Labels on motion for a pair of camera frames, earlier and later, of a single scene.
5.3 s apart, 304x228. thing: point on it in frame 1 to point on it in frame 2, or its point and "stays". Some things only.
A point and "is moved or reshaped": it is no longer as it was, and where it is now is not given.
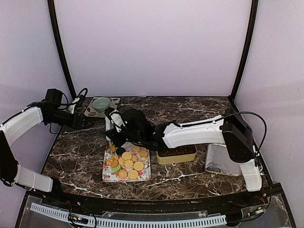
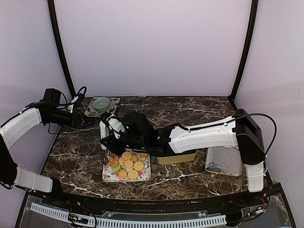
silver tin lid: x=218 y=160 stays
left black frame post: x=53 y=21 stays
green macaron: x=116 y=169 stays
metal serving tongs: x=108 y=126 is moved or reshaped
